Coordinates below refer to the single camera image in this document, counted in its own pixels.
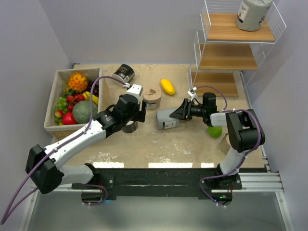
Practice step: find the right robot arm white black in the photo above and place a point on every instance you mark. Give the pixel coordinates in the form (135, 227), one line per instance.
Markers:
(244, 131)

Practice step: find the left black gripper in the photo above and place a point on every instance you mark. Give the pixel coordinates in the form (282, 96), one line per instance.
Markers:
(140, 115)

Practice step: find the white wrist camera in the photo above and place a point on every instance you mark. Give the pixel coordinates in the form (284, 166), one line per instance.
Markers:
(136, 91)
(192, 93)

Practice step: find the small peach fruit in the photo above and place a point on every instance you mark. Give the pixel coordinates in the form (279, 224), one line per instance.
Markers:
(59, 114)

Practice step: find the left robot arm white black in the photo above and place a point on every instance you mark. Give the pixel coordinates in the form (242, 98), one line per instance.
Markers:
(47, 166)

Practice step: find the red apple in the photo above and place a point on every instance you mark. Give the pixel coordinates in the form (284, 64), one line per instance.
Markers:
(68, 119)

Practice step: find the green lime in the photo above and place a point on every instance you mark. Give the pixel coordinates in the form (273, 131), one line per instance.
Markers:
(214, 132)

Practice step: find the yellow mango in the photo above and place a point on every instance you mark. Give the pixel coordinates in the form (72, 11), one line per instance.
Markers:
(168, 87)

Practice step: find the green grapes bunch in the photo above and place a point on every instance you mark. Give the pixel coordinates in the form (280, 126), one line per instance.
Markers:
(61, 105)

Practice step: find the green netted melon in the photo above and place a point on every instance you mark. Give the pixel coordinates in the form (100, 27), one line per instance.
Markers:
(81, 111)

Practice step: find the dark purple grapes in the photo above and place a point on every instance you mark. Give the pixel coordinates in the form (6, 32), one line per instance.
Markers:
(96, 88)

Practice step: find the black wrapped tissue roll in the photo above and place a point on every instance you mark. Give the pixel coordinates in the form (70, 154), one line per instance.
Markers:
(124, 74)

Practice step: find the clear wrapped white tissue roll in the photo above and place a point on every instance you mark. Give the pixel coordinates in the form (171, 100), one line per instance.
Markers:
(130, 127)

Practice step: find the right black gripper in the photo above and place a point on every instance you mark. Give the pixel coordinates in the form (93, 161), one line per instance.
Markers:
(184, 112)

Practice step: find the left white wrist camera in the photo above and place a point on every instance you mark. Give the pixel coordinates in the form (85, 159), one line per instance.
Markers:
(136, 91)

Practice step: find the yellow banana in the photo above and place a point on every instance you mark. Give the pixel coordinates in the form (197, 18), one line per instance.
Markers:
(92, 97)

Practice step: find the orange spiky fruit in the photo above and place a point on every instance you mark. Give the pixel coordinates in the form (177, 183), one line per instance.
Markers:
(77, 82)

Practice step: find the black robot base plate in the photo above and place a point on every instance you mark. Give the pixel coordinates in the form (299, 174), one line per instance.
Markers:
(163, 182)

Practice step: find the white wire wooden shelf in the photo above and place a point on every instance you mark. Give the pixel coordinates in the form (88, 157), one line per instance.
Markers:
(222, 52)

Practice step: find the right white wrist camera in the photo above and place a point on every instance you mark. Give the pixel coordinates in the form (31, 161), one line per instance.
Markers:
(192, 93)

